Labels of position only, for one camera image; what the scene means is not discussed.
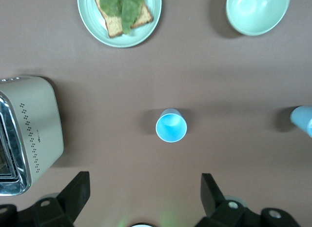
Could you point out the blue plastic cup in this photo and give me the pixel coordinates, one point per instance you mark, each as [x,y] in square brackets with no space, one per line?
[171,127]
[302,119]

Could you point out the light green bowl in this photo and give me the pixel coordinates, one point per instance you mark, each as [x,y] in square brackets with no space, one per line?
[256,12]

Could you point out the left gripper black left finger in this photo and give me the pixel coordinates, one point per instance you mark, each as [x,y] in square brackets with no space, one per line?
[73,200]

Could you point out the beige chrome toaster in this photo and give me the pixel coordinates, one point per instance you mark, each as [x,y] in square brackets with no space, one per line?
[41,119]

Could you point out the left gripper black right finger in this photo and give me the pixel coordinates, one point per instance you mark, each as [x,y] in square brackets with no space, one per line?
[217,205]

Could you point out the green lettuce leaf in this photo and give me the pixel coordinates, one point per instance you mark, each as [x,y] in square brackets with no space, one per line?
[122,5]

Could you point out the toasted bread slice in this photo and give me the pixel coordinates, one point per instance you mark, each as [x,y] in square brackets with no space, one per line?
[113,29]

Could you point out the light green plate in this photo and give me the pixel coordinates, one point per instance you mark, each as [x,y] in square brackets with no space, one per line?
[87,12]

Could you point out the brown table mat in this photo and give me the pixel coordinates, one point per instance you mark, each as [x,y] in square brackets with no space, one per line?
[156,78]

